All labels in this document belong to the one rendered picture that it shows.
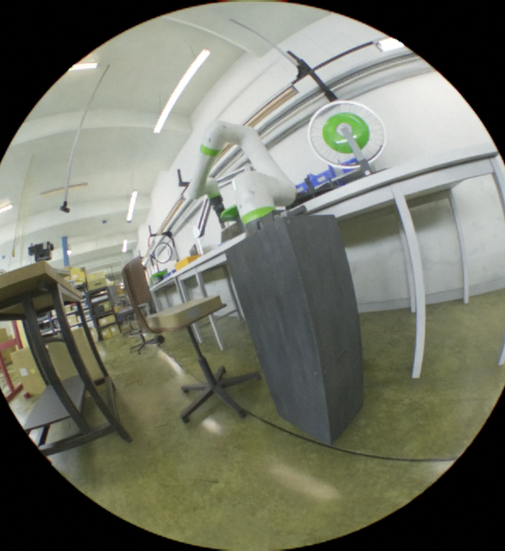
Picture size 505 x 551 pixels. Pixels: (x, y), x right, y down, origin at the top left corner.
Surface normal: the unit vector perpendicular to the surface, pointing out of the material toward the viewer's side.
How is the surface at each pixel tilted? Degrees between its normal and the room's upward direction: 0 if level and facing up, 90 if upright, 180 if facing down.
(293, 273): 90
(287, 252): 90
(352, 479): 0
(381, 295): 90
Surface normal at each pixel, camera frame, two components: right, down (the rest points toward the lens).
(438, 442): -0.29, -0.96
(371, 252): -0.69, 0.24
